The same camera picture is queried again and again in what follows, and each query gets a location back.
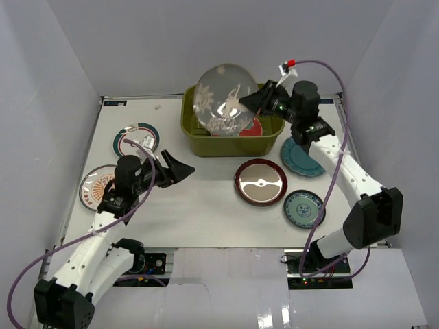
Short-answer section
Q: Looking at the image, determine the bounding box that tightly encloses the red teal floral plate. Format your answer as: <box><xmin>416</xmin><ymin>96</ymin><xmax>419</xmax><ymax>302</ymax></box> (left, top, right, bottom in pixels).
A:
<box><xmin>206</xmin><ymin>118</ymin><xmax>263</xmax><ymax>137</ymax></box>

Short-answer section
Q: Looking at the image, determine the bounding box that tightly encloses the olive green plastic bin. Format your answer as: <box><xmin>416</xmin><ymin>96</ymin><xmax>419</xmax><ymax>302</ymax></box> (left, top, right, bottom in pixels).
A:
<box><xmin>180</xmin><ymin>86</ymin><xmax>285</xmax><ymax>157</ymax></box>

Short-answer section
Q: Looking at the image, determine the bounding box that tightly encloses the dark red rimmed plate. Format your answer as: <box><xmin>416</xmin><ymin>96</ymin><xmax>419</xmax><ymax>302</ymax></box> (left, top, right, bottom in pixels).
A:
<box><xmin>234</xmin><ymin>158</ymin><xmax>288</xmax><ymax>206</ymax></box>

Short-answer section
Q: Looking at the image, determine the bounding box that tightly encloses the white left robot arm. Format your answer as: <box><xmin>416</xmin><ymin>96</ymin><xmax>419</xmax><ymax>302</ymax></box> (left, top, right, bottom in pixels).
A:
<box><xmin>34</xmin><ymin>151</ymin><xmax>195</xmax><ymax>328</ymax></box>

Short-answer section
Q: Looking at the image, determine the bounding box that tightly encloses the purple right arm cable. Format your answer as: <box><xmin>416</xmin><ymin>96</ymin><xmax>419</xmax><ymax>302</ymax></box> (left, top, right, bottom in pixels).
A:
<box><xmin>281</xmin><ymin>59</ymin><xmax>371</xmax><ymax>282</ymax></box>

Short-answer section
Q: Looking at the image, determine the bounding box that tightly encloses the orange sunburst plate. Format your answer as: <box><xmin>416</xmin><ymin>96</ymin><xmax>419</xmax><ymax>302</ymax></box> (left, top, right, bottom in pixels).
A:
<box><xmin>79</xmin><ymin>164</ymin><xmax>116</xmax><ymax>211</ymax></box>

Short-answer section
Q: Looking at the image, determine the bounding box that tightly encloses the small blue white plate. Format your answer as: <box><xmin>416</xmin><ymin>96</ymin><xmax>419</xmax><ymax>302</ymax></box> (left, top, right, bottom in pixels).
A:
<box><xmin>283</xmin><ymin>190</ymin><xmax>323</xmax><ymax>229</ymax></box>

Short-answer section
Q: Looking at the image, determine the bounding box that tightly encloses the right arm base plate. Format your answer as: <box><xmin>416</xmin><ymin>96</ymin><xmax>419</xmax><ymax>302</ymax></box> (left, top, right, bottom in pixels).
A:
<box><xmin>280</xmin><ymin>249</ymin><xmax>354</xmax><ymax>291</ymax></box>

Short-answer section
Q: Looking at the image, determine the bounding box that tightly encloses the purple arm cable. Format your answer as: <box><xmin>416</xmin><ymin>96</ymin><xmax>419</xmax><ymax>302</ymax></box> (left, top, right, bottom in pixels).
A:
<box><xmin>6</xmin><ymin>138</ymin><xmax>157</xmax><ymax>329</ymax></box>
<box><xmin>281</xmin><ymin>59</ymin><xmax>371</xmax><ymax>282</ymax></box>

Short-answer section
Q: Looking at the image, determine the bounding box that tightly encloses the white plate teal rim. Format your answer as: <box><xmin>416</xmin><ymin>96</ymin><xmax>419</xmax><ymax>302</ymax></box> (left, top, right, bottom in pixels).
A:
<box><xmin>112</xmin><ymin>123</ymin><xmax>160</xmax><ymax>162</ymax></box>

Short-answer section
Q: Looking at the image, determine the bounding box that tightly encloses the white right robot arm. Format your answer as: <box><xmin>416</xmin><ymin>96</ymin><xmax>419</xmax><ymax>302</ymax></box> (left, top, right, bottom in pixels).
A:
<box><xmin>239</xmin><ymin>81</ymin><xmax>403</xmax><ymax>273</ymax></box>

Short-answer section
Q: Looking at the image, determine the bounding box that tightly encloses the teal scalloped plate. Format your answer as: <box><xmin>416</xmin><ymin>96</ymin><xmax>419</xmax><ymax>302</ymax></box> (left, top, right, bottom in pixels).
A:
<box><xmin>280</xmin><ymin>137</ymin><xmax>326</xmax><ymax>178</ymax></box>

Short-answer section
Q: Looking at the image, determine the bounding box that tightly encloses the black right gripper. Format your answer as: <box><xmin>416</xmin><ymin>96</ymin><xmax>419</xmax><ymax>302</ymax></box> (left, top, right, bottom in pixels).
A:
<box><xmin>238</xmin><ymin>82</ymin><xmax>299</xmax><ymax>126</ymax></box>

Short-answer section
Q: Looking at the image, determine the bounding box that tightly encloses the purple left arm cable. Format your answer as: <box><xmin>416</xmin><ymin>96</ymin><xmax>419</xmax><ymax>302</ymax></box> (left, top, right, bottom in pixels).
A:
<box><xmin>6</xmin><ymin>138</ymin><xmax>157</xmax><ymax>329</ymax></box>

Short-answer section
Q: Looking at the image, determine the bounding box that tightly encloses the grey reindeer plate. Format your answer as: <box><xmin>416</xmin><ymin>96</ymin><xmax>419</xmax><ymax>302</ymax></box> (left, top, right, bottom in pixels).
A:
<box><xmin>193</xmin><ymin>64</ymin><xmax>259</xmax><ymax>136</ymax></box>

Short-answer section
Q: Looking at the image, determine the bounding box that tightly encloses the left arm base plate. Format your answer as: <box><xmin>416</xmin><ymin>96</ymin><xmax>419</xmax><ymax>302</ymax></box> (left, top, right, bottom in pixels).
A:
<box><xmin>114</xmin><ymin>253</ymin><xmax>169</xmax><ymax>288</ymax></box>

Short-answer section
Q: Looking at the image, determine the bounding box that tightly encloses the left blue table label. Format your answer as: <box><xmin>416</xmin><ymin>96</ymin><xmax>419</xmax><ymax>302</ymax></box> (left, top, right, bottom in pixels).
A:
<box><xmin>103</xmin><ymin>100</ymin><xmax>127</xmax><ymax>106</ymax></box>

